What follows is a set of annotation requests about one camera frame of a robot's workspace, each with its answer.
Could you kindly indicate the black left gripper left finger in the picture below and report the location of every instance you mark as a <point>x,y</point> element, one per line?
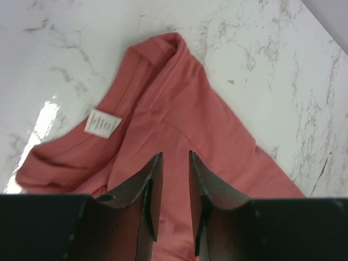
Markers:
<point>121,224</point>

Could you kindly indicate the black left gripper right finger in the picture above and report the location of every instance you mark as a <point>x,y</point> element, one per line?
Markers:
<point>229,225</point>

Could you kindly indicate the pink t shirt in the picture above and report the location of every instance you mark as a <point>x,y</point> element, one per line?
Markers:
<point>165,103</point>

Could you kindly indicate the white care label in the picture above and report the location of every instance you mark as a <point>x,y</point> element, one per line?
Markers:
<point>101,124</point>

